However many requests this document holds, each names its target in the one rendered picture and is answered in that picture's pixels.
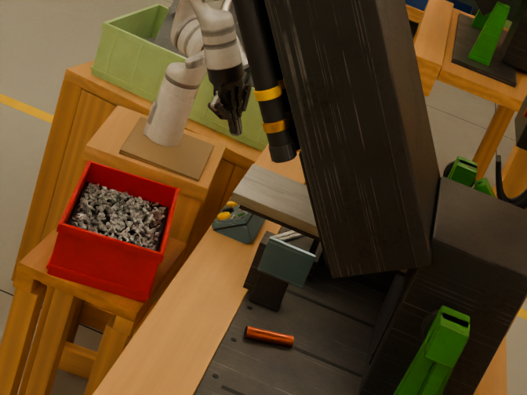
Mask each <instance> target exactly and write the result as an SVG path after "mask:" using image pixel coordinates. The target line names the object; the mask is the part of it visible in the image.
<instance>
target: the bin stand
mask: <svg viewBox="0 0 527 395"><path fill-rule="evenodd" d="M56 229H57V228H56ZM56 229H54V230H53V231H52V232H51V233H50V234H49V235H48V236H47V237H46V238H45V239H44V240H42V241H41V242H40V243H39V244H38V245H37V246H36V247H35V248H34V249H33V250H31V251H30V252H29V253H28V254H27V255H26V256H25V257H24V258H23V259H22V260H21V261H19V264H18V267H17V270H16V271H17V272H16V276H15V279H14V282H13V287H15V288H16V289H15V292H14V295H13V301H12V304H11V307H10V310H9V316H8V319H7V322H6V325H5V331H4V333H3V336H2V342H1V345H0V395H17V392H18V389H19V386H20V381H21V378H22V375H23V372H24V367H25V364H26V361H27V356H28V353H29V350H30V347H31V342H32V339H33V336H34V333H35V328H36V325H37V322H38V317H39V314H40V311H41V308H42V303H43V299H44V297H45V292H46V289H47V285H49V286H51V287H54V288H55V292H54V294H53V299H52V302H51V305H50V308H49V313H48V316H47V319H46V322H45V327H44V330H43V333H42V337H41V341H40V343H39V347H38V352H37V354H36V358H35V362H34V365H33V368H32V371H31V376H30V379H29V382H28V385H27V390H26V393H25V395H50V393H51V389H52V387H53V382H54V379H55V377H56V372H57V369H58V366H59V363H60V358H61V356H62V353H63V350H64V345H65V342H66V340H67V335H68V332H69V329H70V326H71V322H72V319H73V316H74V313H75V309H76V306H77V303H78V299H82V300H84V301H86V302H88V303H92V304H93V305H95V306H98V307H100V308H103V309H105V310H108V311H110V312H112V313H115V314H117V315H114V316H113V317H112V318H111V319H110V321H109V322H108V323H107V325H106V327H105V329H104V333H103V336H102V339H101V342H100V346H99V349H98V351H97V354H96V359H95V361H94V364H93V368H92V371H91V374H90V377H89V381H88V383H87V386H86V388H85V393H84V395H93V393H94V392H95V390H96V389H97V387H98V386H99V384H100V383H101V382H102V381H103V379H104V377H105V376H106V374H107V373H108V372H109V371H110V369H111V367H112V366H113V365H114V363H115V361H116V360H117V359H118V357H119V356H120V355H121V353H122V351H123V350H124V349H125V348H126V346H127V345H128V343H129V341H130V340H131V339H132V337H133V336H134V335H135V333H136V332H137V330H138V329H139V327H140V326H141V325H142V323H143V322H144V320H145V319H146V317H147V316H148V314H149V313H150V312H151V310H152V309H153V308H154V306H155V304H156V303H157V301H158V300H159V299H160V298H161V296H162V294H163V293H164V292H165V290H166V289H167V288H168V286H169V285H170V283H171V282H172V280H173V276H174V274H175V272H176V270H177V269H178V267H179V266H180V264H181V261H182V259H183V257H184V253H185V250H186V247H187V244H185V243H183V242H181V241H178V240H176V239H174V238H171V237H168V241H167V244H166V248H165V254H164V257H163V260H162V263H159V264H158V269H157V271H156V274H155V278H154V284H153V287H152V291H151V296H150V298H149V299H147V301H146V302H145V303H142V302H140V301H136V300H134V299H129V298H126V297H123V296H120V295H116V294H113V293H110V292H105V291H103V290H99V289H97V288H92V287H89V286H86V285H83V284H79V283H76V282H73V281H69V280H65V279H63V278H60V277H55V276H52V275H49V274H47V272H48V269H46V266H47V264H48V261H49V259H50V257H51V255H52V253H53V249H54V247H55V244H56V239H57V235H58V233H59V232H56ZM41 282H42V283H44V284H42V283H41ZM45 284H47V285H45Z"/></svg>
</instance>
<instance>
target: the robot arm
mask: <svg viewBox="0 0 527 395"><path fill-rule="evenodd" d="M213 1H219V0H179V3H178V6H177V9H176V15H175V17H174V21H173V26H172V30H171V35H170V38H171V43H172V45H173V46H174V47H175V48H176V49H177V50H179V51H180V52H181V53H183V54H184V55H185V56H187V57H188V58H187V59H186V60H185V63H181V62H175V63H171V64H169V66H168V67H167V68H166V71H165V76H164V78H163V81H162V85H161V88H160V90H159V93H158V97H157V99H156V101H154V102H153V103H152V107H151V111H150V114H149V116H148V119H147V123H146V125H145V128H144V132H143V134H144V135H146V136H147V137H148V138H149V139H150V140H151V141H153V142H155V143H157V144H159V145H162V146H166V147H174V146H177V145H178V144H179V143H180V140H181V138H182V135H183V132H184V129H185V126H186V124H187V120H188V117H189V115H190V112H191V108H192V106H193V103H194V100H195V97H196V95H197V92H198V88H199V86H200V84H201V81H202V79H203V78H204V77H205V75H206V73H207V72H208V76H209V81H210V82H211V83H212V84H213V95H214V96H215V97H214V99H213V102H212V103H208V108H209V109H210V110H211V111H212V112H213V113H214V114H215V115H216V116H217V117H218V118H219V119H221V120H227V121H228V125H229V130H230V133H231V135H232V136H239V135H241V134H242V121H241V116H242V112H243V111H246V108H247V104H248V101H249V95H250V92H251V88H252V86H251V85H246V84H244V83H243V80H242V78H243V76H244V71H243V66H242V58H241V53H240V48H239V45H238V41H237V37H236V32H235V27H234V19H233V16H232V14H231V13H230V12H228V11H225V10H218V9H212V8H211V7H210V6H209V5H208V4H207V2H213ZM242 101H243V102H242Z"/></svg>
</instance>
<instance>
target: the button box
mask: <svg viewBox="0 0 527 395"><path fill-rule="evenodd" d="M239 206H240V204H237V205H236V206H234V207H233V209H234V210H233V211H232V212H230V214H231V216H230V217H228V218H226V219H222V220H219V219H217V217H216V218H215V220H214V221H213V223H212V227H213V230H214V231H216V232H217V233H219V234H222V235H225V236H227V237H230V238H232V239H235V240H236V241H240V242H241V243H244V244H248V243H252V242H253V240H254V239H255V237H256V235H257V234H258V232H259V230H260V228H261V227H262V225H263V223H264V221H265V219H264V218H261V217H259V216H256V215H254V214H252V213H250V212H247V211H245V210H241V209H240V208H239ZM242 212H245V215H243V216H237V214H239V213H242Z"/></svg>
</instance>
